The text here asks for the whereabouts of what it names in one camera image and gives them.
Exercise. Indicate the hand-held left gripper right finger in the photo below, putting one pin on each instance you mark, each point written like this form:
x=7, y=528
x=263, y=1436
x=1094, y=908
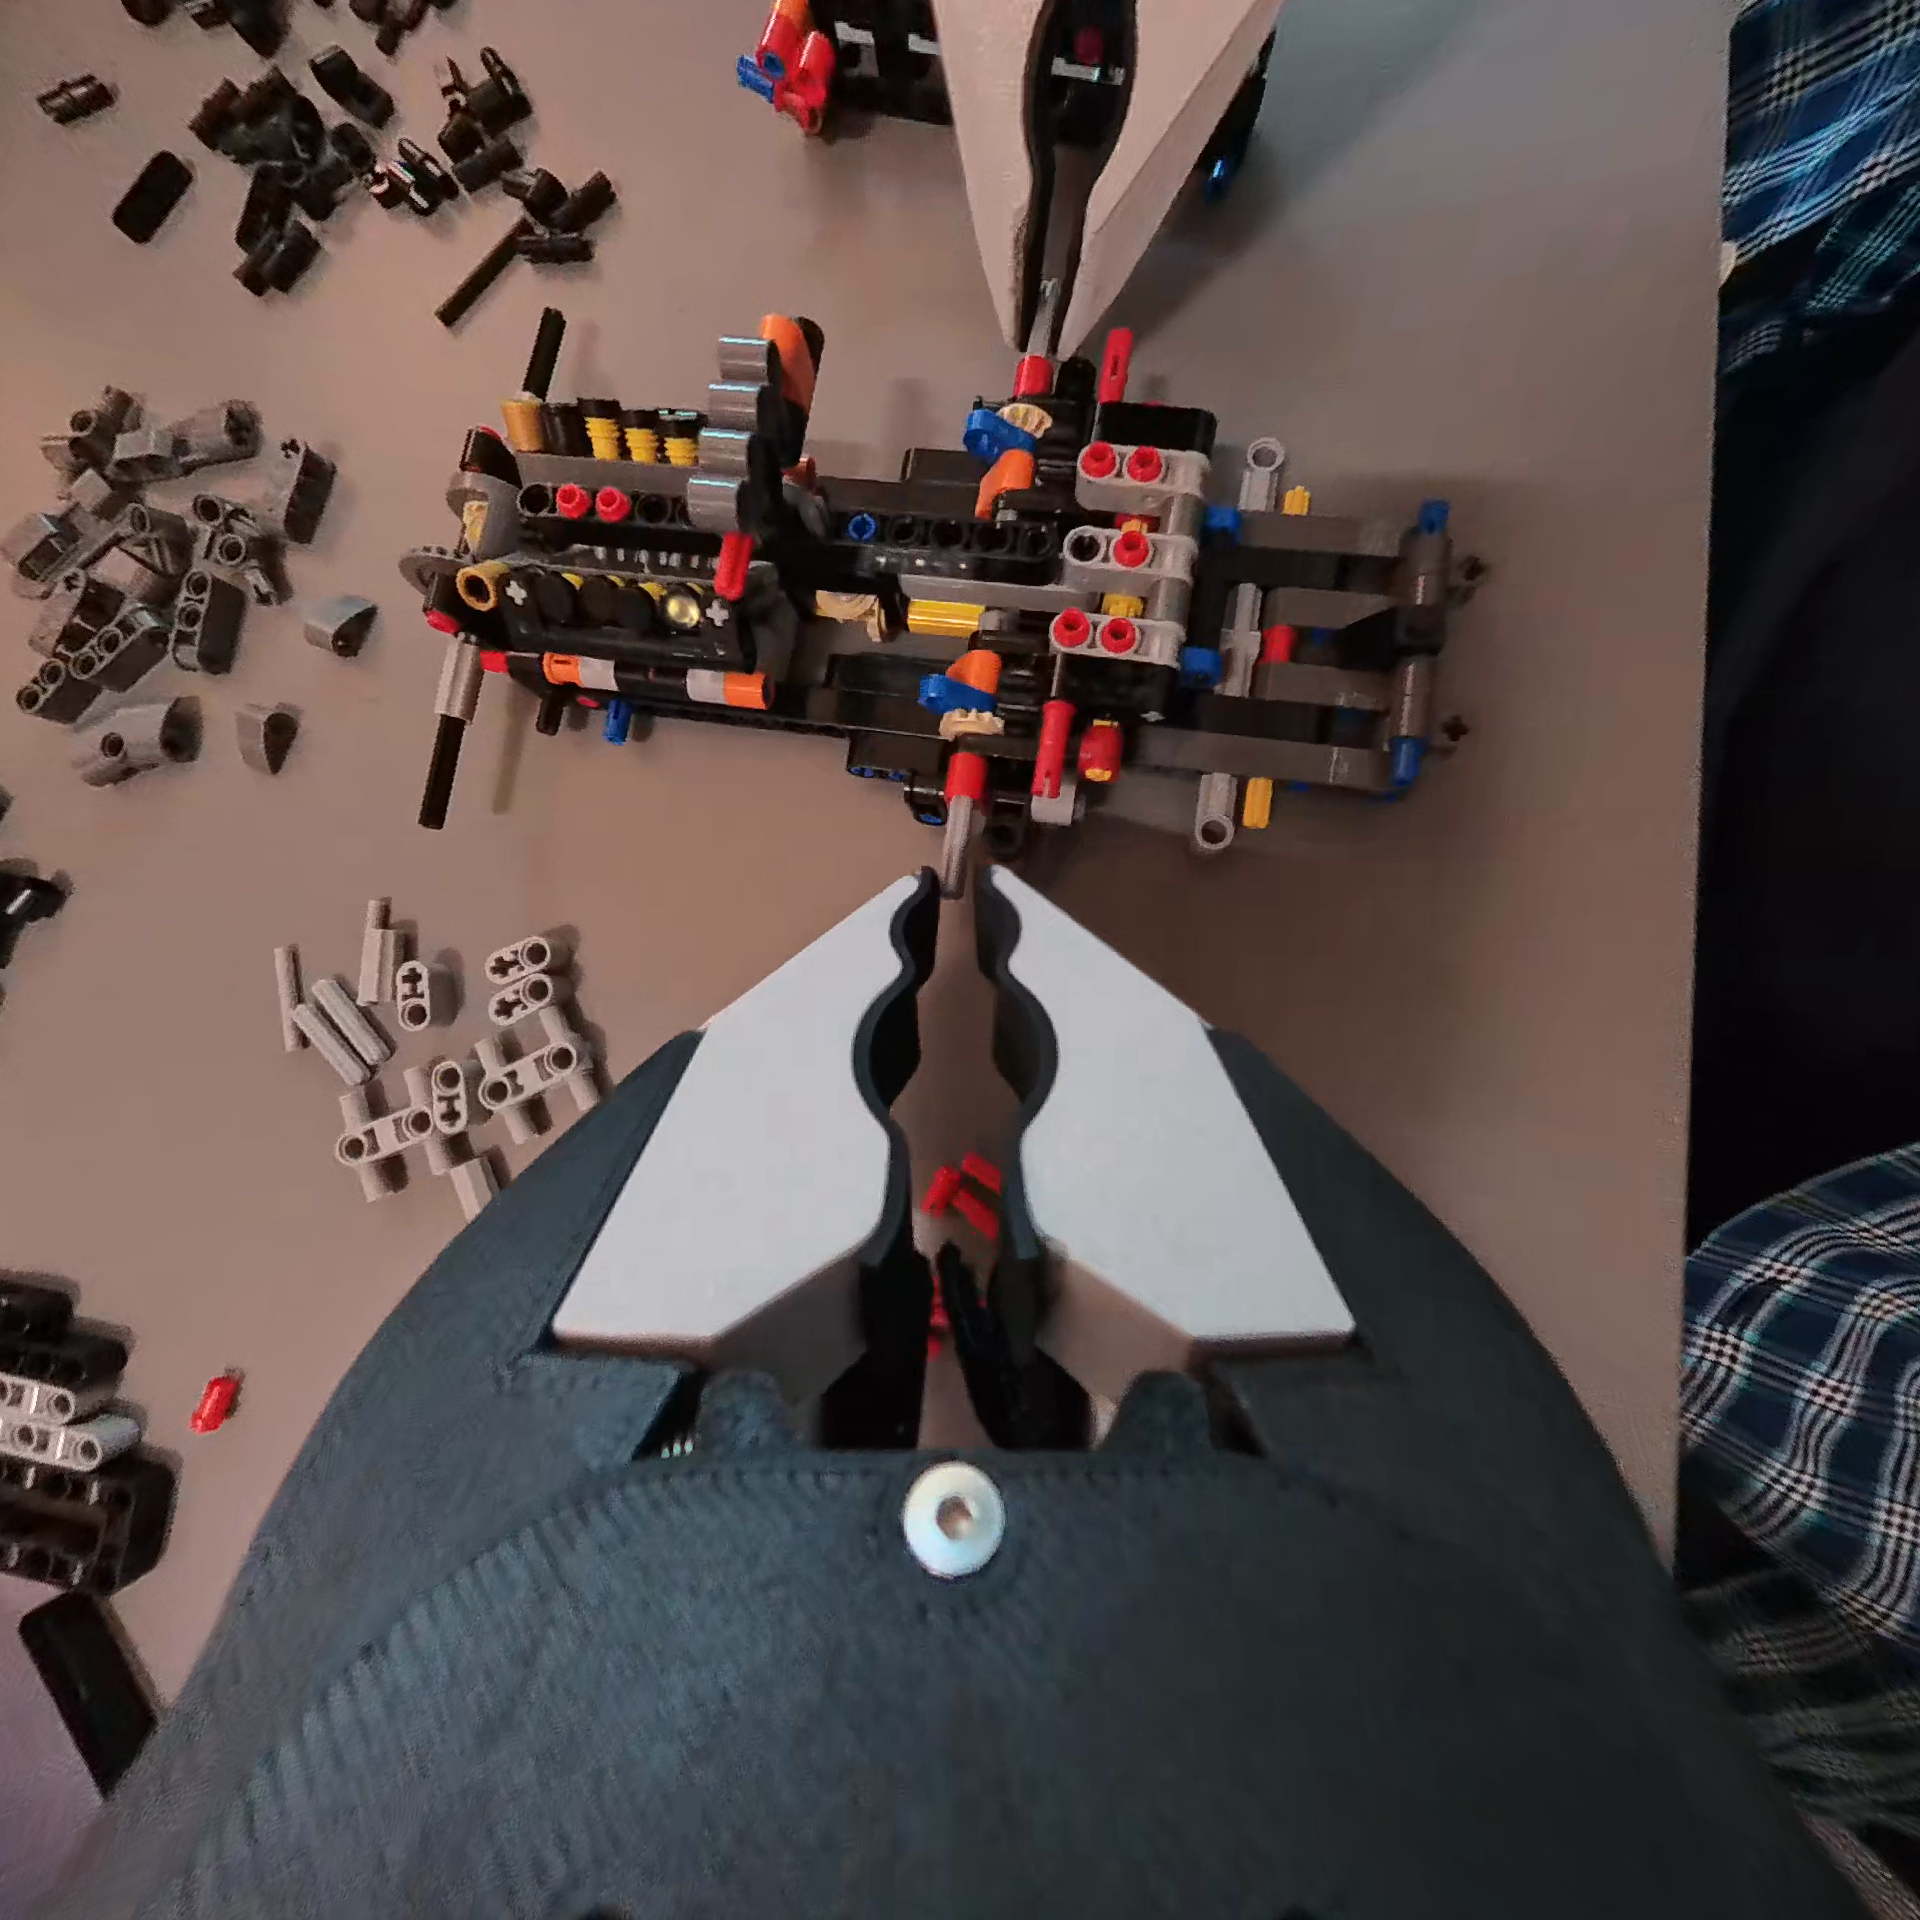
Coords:
x=1171, y=1185

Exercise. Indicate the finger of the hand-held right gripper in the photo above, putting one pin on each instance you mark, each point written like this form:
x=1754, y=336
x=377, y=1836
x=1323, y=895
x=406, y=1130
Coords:
x=1184, y=105
x=983, y=120

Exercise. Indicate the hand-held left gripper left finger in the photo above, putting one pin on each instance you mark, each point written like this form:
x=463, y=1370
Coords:
x=751, y=1185

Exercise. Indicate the lego chassis assembly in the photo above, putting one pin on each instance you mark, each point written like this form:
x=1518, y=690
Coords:
x=930, y=600

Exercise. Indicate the black lego axle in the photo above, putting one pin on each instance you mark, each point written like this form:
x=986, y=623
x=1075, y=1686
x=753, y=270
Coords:
x=488, y=276

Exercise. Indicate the small red lego pin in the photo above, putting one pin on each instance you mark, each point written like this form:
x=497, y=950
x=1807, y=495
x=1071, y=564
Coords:
x=217, y=1399

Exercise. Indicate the pile of black lego pins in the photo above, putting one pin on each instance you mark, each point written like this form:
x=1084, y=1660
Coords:
x=283, y=136

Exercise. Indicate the black lego connector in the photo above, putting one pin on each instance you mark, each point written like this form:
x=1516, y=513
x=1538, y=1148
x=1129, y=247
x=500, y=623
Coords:
x=28, y=908

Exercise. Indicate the long black lego beam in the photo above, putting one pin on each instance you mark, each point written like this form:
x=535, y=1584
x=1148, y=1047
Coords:
x=89, y=1688

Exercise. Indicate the black beam with red pins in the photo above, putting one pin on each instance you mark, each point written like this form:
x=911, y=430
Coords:
x=884, y=67

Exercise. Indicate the pile of light grey connectors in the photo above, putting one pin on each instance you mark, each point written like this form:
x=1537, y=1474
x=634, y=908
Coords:
x=450, y=1079

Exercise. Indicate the pile of dark grey connectors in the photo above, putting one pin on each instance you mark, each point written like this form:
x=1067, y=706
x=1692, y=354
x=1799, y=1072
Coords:
x=136, y=600

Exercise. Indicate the black and grey beam frame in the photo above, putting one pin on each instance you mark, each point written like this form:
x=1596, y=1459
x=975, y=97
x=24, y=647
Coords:
x=75, y=1441

